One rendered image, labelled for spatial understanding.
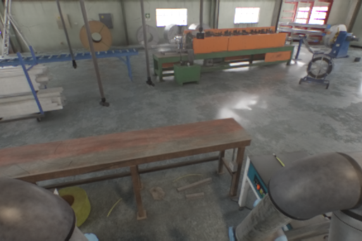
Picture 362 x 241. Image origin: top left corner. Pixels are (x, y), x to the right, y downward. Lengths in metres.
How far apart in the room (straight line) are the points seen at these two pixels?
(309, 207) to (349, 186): 0.08
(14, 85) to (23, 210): 4.21
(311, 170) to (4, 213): 0.54
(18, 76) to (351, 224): 4.51
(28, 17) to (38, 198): 13.73
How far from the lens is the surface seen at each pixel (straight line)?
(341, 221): 0.60
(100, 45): 11.40
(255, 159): 1.89
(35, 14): 13.97
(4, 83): 4.62
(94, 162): 1.82
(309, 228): 1.52
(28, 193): 0.44
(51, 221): 0.44
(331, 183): 0.48
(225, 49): 6.85
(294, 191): 0.49
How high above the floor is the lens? 1.90
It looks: 29 degrees down
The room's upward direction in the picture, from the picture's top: 1 degrees counter-clockwise
